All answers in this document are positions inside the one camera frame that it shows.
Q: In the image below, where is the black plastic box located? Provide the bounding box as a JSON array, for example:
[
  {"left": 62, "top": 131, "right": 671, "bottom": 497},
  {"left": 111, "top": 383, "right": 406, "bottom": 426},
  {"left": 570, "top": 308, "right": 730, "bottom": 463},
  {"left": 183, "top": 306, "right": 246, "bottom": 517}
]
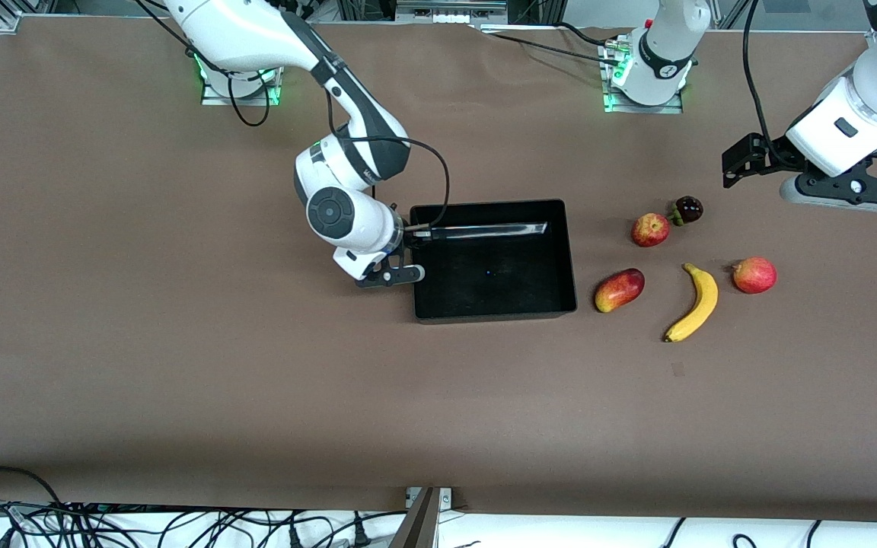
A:
[{"left": 409, "top": 199, "right": 579, "bottom": 326}]

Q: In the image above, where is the red yellow apple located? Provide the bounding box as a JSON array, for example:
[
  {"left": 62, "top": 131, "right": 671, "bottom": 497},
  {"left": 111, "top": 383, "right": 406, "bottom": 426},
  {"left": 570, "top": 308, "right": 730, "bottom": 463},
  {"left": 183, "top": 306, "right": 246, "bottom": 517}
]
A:
[{"left": 631, "top": 212, "right": 671, "bottom": 248}]

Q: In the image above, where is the yellow banana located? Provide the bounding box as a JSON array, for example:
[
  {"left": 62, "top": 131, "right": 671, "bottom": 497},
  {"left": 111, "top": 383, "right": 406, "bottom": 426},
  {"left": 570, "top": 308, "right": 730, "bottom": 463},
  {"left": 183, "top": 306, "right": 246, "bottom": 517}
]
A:
[{"left": 664, "top": 263, "right": 719, "bottom": 343}]

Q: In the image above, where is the dark purple mangosteen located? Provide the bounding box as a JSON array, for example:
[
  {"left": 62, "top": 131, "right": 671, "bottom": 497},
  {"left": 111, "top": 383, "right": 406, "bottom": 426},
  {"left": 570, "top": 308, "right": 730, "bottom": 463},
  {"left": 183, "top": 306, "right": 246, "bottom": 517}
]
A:
[{"left": 667, "top": 196, "right": 704, "bottom": 227}]

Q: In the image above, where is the brown table cover sheet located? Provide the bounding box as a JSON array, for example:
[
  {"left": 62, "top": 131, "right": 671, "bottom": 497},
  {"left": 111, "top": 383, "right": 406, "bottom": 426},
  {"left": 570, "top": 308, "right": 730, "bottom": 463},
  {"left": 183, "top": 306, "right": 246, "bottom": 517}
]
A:
[{"left": 0, "top": 15, "right": 877, "bottom": 526}]

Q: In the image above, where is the red yellow mango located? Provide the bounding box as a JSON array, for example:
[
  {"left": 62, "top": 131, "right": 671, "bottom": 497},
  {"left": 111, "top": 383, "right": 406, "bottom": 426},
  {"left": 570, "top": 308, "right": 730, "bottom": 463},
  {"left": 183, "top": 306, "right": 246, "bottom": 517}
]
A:
[{"left": 595, "top": 268, "right": 646, "bottom": 314}]

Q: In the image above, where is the black cable with metal plug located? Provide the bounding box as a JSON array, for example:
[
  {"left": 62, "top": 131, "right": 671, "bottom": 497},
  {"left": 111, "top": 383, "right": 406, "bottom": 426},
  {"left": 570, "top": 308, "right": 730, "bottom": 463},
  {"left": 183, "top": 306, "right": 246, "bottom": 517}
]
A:
[{"left": 326, "top": 72, "right": 451, "bottom": 231}]

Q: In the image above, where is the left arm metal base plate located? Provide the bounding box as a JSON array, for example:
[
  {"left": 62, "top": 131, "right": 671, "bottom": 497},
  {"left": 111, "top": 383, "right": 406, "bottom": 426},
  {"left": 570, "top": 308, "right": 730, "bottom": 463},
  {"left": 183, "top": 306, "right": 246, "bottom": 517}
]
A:
[{"left": 602, "top": 38, "right": 684, "bottom": 115}]

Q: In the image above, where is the looping black right arm cable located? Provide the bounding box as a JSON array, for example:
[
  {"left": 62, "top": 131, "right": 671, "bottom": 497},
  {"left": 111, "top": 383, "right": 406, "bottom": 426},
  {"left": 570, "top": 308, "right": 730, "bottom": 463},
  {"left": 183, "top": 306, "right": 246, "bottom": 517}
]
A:
[{"left": 134, "top": 0, "right": 272, "bottom": 128}]

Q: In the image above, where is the black left base cable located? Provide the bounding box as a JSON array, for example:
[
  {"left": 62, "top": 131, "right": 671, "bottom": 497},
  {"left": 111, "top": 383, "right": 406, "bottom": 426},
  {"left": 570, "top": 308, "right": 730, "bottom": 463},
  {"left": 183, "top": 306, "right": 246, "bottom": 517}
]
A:
[
  {"left": 484, "top": 30, "right": 622, "bottom": 65},
  {"left": 553, "top": 21, "right": 622, "bottom": 51}
]

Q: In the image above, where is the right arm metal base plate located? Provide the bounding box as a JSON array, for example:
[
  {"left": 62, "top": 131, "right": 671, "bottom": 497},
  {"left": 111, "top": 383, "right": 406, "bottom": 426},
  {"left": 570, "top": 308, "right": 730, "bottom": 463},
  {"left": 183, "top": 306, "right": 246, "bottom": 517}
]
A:
[{"left": 201, "top": 53, "right": 285, "bottom": 107}]

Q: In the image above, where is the small metal edge bracket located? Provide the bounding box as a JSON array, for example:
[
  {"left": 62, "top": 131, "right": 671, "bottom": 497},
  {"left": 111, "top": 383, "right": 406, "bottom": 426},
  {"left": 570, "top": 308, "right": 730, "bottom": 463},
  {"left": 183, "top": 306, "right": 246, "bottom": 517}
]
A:
[{"left": 406, "top": 487, "right": 453, "bottom": 509}]

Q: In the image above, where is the grey camera pole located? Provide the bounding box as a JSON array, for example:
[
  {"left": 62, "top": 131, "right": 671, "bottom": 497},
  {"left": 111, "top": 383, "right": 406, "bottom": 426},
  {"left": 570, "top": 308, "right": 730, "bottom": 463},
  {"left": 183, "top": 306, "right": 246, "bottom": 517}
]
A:
[{"left": 389, "top": 487, "right": 439, "bottom": 548}]

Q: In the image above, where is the arched black floor cable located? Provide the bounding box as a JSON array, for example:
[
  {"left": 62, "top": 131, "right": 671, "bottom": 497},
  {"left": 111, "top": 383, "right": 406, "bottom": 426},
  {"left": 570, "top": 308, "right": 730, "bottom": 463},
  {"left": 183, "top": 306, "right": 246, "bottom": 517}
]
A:
[{"left": 0, "top": 466, "right": 70, "bottom": 509}]

